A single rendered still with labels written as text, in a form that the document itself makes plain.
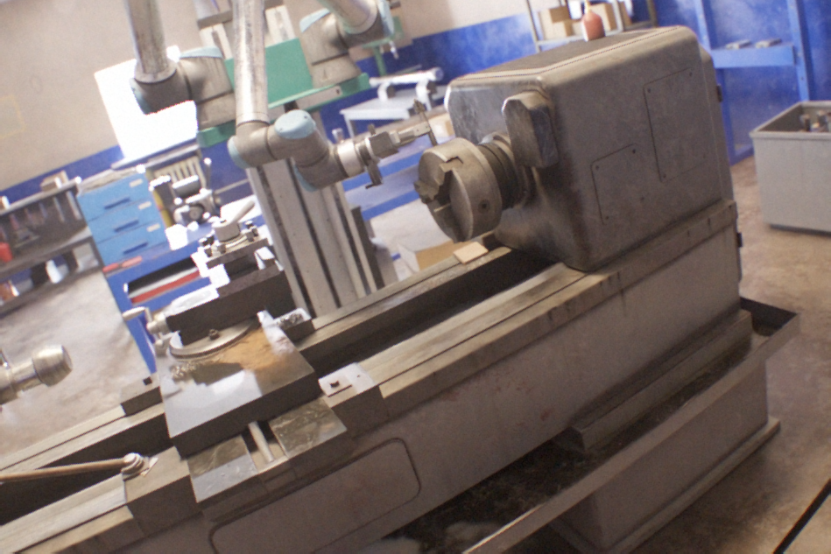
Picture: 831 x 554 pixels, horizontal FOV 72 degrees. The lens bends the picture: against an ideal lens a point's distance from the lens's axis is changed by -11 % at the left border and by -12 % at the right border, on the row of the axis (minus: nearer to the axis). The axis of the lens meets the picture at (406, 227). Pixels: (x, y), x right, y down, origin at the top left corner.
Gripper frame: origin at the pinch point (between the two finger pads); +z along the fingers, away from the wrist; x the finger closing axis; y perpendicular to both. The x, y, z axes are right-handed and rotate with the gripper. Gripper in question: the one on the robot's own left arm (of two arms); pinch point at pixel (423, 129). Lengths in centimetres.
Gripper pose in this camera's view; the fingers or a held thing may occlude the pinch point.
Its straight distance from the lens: 163.4
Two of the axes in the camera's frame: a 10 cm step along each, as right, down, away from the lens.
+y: -3.6, -9.3, 0.1
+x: 1.2, -0.4, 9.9
